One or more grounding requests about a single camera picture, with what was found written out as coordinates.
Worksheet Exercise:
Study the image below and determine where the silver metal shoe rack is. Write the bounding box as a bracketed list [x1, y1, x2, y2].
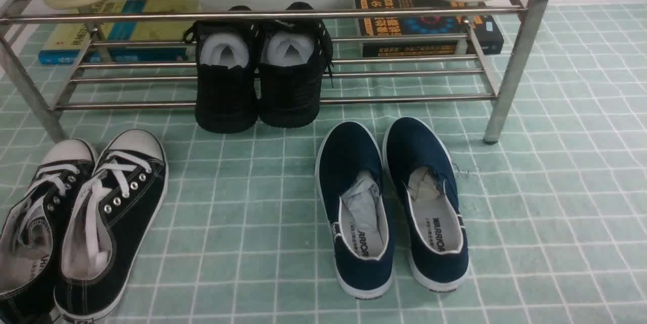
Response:
[2, 0, 548, 145]

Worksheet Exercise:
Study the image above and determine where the black canvas sneaker white toe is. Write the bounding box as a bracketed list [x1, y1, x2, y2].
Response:
[54, 129, 169, 323]

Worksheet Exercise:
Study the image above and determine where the navy slip-on shoe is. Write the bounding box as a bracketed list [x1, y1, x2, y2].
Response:
[315, 121, 396, 300]
[382, 117, 470, 293]

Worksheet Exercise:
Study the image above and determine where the black knit sneaker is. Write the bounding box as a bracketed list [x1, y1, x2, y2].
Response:
[257, 18, 334, 128]
[183, 20, 264, 134]

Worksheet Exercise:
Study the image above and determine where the navy slip-on shoe right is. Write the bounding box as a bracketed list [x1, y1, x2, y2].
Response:
[382, 117, 470, 293]

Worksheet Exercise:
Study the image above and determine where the green checkered floor mat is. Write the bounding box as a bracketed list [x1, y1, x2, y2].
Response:
[0, 3, 647, 324]

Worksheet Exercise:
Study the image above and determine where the black orange book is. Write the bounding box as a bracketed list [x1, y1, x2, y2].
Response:
[354, 0, 504, 58]

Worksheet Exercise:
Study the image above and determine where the black canvas sneaker far left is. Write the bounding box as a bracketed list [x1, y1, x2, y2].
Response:
[1, 139, 97, 323]

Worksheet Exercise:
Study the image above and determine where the navy slip-on shoe left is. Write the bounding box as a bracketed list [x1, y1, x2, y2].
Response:
[315, 121, 396, 300]

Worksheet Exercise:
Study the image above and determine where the yellow blue book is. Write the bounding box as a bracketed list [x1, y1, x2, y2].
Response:
[38, 0, 202, 65]

